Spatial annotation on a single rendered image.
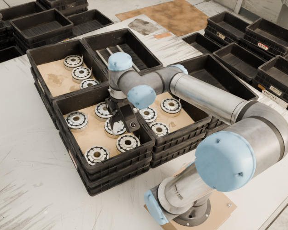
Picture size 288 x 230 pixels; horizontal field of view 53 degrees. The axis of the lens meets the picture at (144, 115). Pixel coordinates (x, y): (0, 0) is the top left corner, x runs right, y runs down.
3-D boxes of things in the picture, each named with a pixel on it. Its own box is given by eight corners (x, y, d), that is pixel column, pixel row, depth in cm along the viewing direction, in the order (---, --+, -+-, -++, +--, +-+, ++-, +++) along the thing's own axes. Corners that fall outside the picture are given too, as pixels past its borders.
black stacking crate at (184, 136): (206, 133, 139) (212, 117, 130) (153, 157, 127) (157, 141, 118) (161, 83, 160) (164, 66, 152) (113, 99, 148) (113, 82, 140)
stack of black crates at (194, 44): (222, 71, 282) (229, 52, 265) (202, 83, 267) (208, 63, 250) (192, 51, 301) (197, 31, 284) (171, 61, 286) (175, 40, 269)
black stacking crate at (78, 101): (153, 158, 126) (156, 142, 118) (89, 186, 115) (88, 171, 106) (112, 99, 148) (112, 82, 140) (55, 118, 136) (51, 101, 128)
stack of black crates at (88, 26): (96, 39, 298) (95, 7, 273) (114, 54, 284) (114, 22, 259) (61, 52, 279) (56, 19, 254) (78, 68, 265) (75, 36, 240)
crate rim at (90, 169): (156, 144, 119) (157, 141, 118) (88, 174, 107) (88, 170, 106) (112, 85, 141) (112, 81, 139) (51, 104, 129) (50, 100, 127)
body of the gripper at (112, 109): (122, 103, 116) (122, 80, 106) (133, 117, 111) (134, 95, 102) (104, 109, 113) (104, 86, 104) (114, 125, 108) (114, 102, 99)
